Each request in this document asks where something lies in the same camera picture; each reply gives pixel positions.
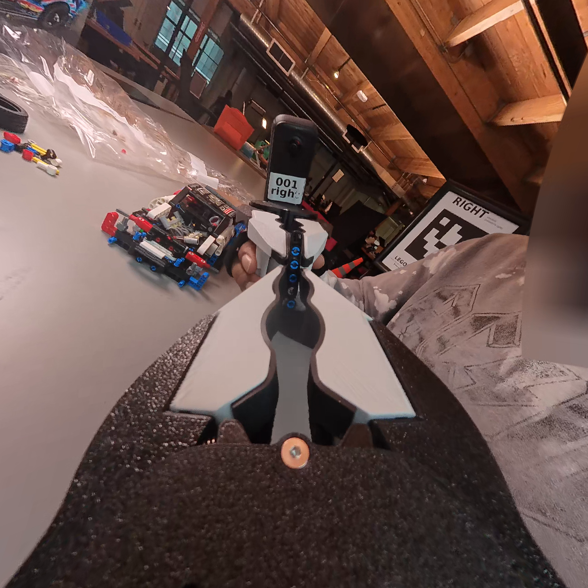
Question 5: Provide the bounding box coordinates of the red storage bin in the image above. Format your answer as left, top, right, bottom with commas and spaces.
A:
213, 105, 255, 150

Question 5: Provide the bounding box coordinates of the white air vent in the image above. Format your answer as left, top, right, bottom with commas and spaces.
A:
266, 39, 296, 77

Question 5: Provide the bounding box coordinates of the person's grey printed sweatshirt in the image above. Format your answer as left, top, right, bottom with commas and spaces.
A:
386, 276, 588, 588

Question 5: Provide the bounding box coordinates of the framed marker sign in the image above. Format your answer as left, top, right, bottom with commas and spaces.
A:
374, 179, 532, 276

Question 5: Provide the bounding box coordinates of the pile of small toy bricks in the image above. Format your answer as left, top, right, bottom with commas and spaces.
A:
0, 131, 63, 177

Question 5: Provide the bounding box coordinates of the silver ventilation duct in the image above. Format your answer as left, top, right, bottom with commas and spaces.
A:
236, 11, 396, 175

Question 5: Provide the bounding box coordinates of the paned window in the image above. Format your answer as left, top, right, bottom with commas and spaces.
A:
154, 0, 197, 61
193, 27, 238, 84

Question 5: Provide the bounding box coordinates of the black toy beam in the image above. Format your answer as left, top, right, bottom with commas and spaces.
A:
287, 227, 305, 309

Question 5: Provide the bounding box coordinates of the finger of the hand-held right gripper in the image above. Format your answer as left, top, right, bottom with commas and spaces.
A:
300, 224, 330, 273
248, 210, 289, 278

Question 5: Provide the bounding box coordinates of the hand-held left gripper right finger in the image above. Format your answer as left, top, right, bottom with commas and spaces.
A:
302, 271, 417, 421

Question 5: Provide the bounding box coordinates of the blue toy racing car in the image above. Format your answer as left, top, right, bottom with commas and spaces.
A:
0, 0, 89, 31

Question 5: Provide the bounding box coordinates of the grey desk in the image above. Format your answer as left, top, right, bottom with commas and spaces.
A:
0, 28, 322, 586

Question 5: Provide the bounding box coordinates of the clear plastic bag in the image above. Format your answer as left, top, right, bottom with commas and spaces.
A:
0, 23, 258, 203

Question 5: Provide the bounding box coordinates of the toy brick car model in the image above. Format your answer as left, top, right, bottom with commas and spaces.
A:
102, 184, 250, 288

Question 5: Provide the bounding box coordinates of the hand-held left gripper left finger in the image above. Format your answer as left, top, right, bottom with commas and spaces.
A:
170, 271, 278, 420

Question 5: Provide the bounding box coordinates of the black toy tire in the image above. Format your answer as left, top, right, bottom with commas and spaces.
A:
0, 94, 29, 133

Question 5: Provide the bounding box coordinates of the person's right hand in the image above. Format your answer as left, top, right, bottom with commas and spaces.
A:
232, 239, 272, 291

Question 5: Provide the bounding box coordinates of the person's right forearm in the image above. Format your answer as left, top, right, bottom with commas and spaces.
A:
322, 233, 529, 323

